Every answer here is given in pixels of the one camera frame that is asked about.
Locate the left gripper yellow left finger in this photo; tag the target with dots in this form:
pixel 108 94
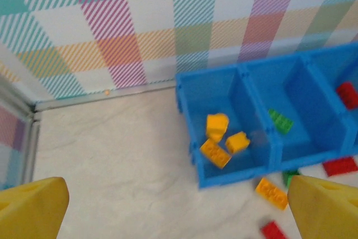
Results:
pixel 30 208

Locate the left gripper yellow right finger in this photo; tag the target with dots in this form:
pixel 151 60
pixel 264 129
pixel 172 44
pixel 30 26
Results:
pixel 327 211

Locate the red lego brick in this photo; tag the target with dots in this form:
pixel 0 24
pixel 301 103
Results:
pixel 346 94
pixel 272 230
pixel 339 166

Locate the small green lego brick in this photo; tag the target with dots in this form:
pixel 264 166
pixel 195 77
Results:
pixel 288 177

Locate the small yellow lego brick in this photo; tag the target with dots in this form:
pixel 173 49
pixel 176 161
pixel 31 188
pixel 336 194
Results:
pixel 237 142

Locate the yellow rounded lego piece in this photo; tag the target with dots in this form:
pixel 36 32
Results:
pixel 216 125

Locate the blue plastic bin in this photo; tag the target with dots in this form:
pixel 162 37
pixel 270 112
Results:
pixel 307 127
pixel 330 65
pixel 201 96

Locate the aluminium side frame rail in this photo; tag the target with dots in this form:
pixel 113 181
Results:
pixel 30 149

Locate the aluminium frame post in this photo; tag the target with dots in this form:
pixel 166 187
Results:
pixel 14 93

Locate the aluminium back frame rail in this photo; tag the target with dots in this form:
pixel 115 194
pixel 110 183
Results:
pixel 112 96

